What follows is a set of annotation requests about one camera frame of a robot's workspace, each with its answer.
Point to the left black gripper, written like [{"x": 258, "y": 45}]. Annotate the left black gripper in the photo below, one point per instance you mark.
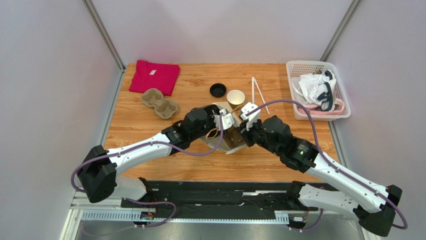
[{"x": 211, "y": 111}]

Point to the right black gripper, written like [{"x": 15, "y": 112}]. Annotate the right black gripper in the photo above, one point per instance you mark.
[{"x": 250, "y": 133}]

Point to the brown paper bag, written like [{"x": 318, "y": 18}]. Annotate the brown paper bag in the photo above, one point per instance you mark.
[{"x": 213, "y": 136}]

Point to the pulp cup carrier tray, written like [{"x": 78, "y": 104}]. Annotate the pulp cup carrier tray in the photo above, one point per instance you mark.
[
  {"x": 163, "y": 107},
  {"x": 233, "y": 141}
]

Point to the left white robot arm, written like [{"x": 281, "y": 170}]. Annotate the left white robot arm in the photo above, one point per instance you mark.
[{"x": 100, "y": 173}]

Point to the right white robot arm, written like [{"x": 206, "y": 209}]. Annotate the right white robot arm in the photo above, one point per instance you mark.
[{"x": 372, "y": 204}]

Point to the folded red cloth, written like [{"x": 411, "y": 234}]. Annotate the folded red cloth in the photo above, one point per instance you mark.
[{"x": 149, "y": 75}]

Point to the white plastic basket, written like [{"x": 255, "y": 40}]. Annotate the white plastic basket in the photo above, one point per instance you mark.
[{"x": 296, "y": 68}]

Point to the white crumpled garment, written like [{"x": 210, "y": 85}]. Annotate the white crumpled garment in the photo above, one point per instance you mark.
[{"x": 316, "y": 88}]

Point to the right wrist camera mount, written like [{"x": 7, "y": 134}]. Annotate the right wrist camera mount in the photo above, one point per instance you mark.
[{"x": 250, "y": 113}]

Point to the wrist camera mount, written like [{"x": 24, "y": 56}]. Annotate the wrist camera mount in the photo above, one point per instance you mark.
[
  {"x": 250, "y": 113},
  {"x": 228, "y": 120}
]

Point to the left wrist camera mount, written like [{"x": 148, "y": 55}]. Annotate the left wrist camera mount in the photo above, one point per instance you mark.
[{"x": 228, "y": 120}]

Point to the pink strap item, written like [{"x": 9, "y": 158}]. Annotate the pink strap item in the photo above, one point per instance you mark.
[{"x": 314, "y": 109}]

